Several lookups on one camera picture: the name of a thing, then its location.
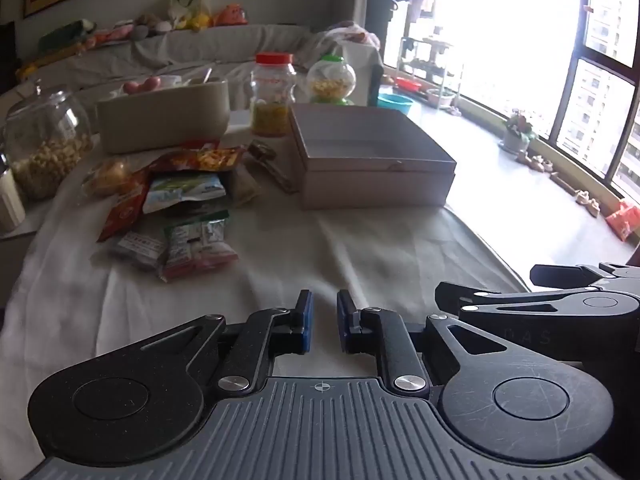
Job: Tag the orange plush toy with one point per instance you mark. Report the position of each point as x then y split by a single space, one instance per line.
230 16

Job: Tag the green and white snack packet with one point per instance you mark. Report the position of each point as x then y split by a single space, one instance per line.
182 191

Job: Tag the pink egg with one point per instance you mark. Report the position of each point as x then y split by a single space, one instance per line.
150 83
131 87

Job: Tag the red basin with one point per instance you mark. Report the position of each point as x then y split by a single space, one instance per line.
407 84

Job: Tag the red snack packet yellow pictures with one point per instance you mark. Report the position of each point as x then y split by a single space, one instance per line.
200 157

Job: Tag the row of small figurines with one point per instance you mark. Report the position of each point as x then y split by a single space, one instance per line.
560 180

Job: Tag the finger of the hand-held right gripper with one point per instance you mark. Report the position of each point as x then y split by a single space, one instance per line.
565 275
460 297

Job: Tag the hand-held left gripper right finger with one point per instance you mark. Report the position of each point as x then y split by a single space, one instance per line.
345 321

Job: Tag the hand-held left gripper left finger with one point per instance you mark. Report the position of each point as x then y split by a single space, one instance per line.
305 321

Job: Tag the pink snack packet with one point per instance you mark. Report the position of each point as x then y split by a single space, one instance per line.
215 260

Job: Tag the white snack packet red print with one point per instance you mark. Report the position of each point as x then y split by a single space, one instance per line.
140 247

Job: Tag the beige desk organizer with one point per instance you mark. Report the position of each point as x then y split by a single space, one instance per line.
160 120

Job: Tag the plastic jar with red lid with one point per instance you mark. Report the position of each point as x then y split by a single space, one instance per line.
272 95

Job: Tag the blue basin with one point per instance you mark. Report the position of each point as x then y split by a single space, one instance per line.
395 104

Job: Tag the balcony shelf rack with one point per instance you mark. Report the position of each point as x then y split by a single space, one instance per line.
430 60

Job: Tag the glass jar of nuts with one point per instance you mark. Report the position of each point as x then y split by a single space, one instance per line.
45 150

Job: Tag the round candy jar green base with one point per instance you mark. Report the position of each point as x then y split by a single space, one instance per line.
331 80

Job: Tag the white cup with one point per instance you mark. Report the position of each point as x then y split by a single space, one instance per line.
10 200

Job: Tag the white plastic shopping bag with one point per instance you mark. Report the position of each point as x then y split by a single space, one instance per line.
345 35

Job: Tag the grey covered sofa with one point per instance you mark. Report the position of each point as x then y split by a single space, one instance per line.
225 45

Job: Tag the white tablecloth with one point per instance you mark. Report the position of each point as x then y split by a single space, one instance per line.
300 250

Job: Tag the orange plastic bag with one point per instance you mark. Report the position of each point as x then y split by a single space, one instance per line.
625 220

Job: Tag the black window frame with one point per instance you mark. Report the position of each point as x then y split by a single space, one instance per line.
580 50

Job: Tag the brown cardboard box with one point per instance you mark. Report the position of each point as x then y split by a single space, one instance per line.
380 185

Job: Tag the yellow flat toy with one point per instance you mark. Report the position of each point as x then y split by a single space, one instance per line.
45 62

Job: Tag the small green white snack packet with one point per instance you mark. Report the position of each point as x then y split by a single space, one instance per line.
195 237

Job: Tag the red snack packet white label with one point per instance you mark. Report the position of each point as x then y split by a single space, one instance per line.
122 210

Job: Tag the potted flower plant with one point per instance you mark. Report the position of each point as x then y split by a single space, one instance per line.
517 132

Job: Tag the grey plush toy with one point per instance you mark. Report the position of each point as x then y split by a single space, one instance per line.
150 25

